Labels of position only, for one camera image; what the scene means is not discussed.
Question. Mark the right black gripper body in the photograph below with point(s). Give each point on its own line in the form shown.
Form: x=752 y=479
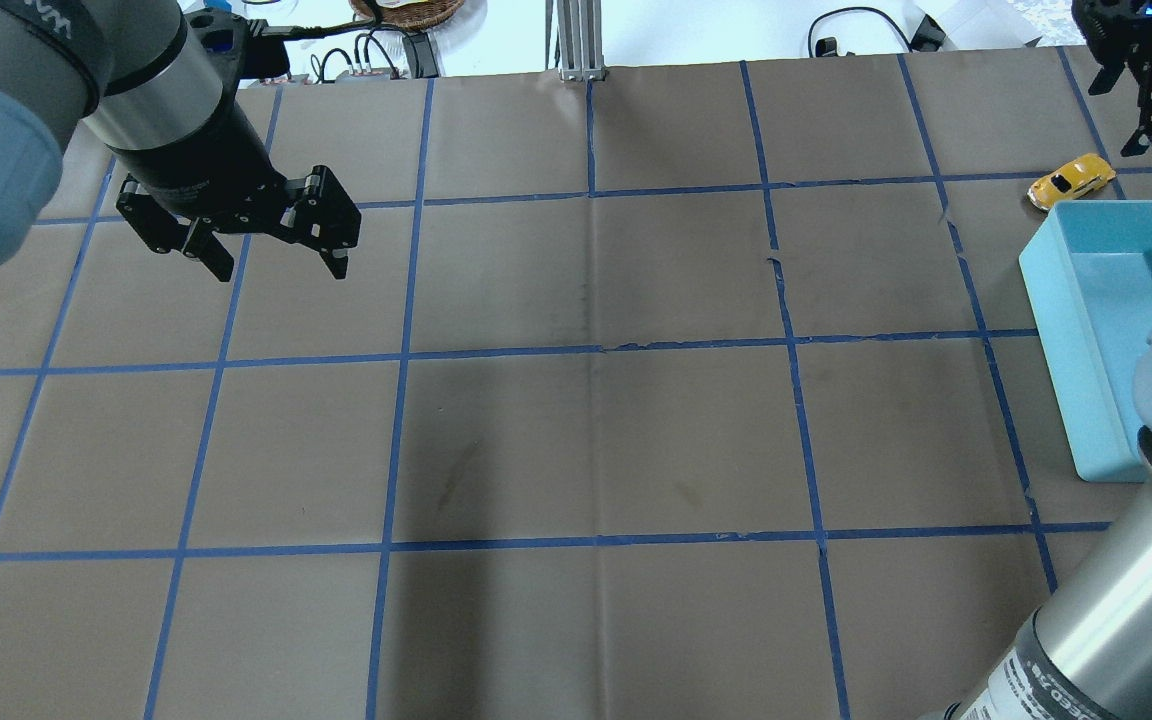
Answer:
x=1132 y=32

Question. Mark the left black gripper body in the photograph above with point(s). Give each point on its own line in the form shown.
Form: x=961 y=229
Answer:
x=204 y=152

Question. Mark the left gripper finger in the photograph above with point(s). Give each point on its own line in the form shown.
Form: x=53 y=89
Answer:
x=334 y=251
x=202 y=245

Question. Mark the yellow beetle toy car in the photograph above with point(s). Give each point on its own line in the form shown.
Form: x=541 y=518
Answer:
x=1076 y=178

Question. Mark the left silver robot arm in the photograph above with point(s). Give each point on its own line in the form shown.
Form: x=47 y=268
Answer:
x=157 y=87

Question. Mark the light blue plastic bin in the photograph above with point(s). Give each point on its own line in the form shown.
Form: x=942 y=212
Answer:
x=1088 y=273

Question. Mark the black power adapter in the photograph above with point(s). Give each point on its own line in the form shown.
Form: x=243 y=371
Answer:
x=421 y=56

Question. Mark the woven snack basket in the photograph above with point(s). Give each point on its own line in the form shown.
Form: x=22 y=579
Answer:
x=406 y=15

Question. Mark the aluminium frame post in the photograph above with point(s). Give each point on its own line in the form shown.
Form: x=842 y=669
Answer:
x=575 y=40

